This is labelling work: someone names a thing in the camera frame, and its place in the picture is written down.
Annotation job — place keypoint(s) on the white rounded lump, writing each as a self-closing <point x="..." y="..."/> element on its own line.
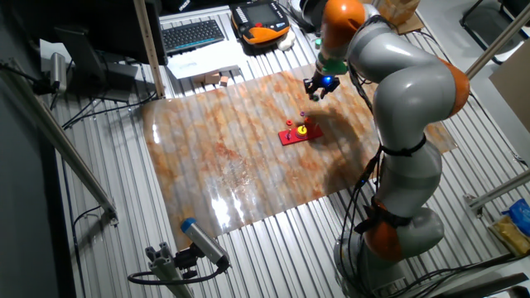
<point x="286" y="40"/>

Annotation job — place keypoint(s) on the beige upright post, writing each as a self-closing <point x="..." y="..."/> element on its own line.
<point x="149" y="45"/>

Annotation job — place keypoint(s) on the brown cardboard sheet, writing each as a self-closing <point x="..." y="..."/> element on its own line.
<point x="513" y="91"/>

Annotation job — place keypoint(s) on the aluminium profile camera bracket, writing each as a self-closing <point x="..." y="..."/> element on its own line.
<point x="165" y="269"/>

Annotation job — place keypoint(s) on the black round device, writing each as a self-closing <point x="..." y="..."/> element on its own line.
<point x="304" y="12"/>

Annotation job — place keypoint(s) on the yellow plastic bag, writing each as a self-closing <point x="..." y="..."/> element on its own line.
<point x="509" y="236"/>

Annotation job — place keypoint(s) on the black computer monitor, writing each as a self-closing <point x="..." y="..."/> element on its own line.
<point x="83" y="20"/>

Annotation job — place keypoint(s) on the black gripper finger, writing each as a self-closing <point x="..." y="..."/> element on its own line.
<point x="309" y="87"/>
<point x="325" y="92"/>

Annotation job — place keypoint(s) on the large wooden block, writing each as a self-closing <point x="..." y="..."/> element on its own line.
<point x="211" y="78"/>

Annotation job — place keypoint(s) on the black keyboard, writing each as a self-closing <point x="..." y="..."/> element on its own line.
<point x="192" y="36"/>

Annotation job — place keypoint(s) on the orange black teach pendant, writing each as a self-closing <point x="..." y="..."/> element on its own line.
<point x="261" y="18"/>

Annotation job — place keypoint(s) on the white paper sheet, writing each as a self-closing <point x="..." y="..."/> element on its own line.
<point x="198" y="62"/>

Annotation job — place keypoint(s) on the small wooden block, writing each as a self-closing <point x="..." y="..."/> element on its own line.
<point x="223" y="80"/>

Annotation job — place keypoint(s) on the silver camera with blue end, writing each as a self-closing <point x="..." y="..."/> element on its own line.
<point x="203" y="242"/>

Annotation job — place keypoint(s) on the red Hanoi base with pegs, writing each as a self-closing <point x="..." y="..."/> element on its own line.
<point x="290" y="140"/>

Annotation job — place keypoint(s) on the black monitor stand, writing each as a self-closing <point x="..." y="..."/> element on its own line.
<point x="89" y="66"/>

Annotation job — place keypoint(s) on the slanted aluminium frame beam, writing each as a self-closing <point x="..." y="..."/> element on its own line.
<point x="62" y="145"/>

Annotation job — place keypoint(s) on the black chair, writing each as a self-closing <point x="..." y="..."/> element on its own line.
<point x="484" y="25"/>

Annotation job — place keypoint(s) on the brown cardboard box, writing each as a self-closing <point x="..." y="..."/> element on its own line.
<point x="399" y="14"/>

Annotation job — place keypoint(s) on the marble pattern table mat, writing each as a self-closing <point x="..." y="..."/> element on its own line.
<point x="232" y="165"/>

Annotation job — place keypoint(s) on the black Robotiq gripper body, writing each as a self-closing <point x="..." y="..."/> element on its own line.
<point x="328" y="80"/>

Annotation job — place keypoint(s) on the blue plastic bag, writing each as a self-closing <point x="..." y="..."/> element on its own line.
<point x="519" y="215"/>

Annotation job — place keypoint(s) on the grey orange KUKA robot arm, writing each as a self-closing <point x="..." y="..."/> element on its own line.
<point x="410" y="95"/>

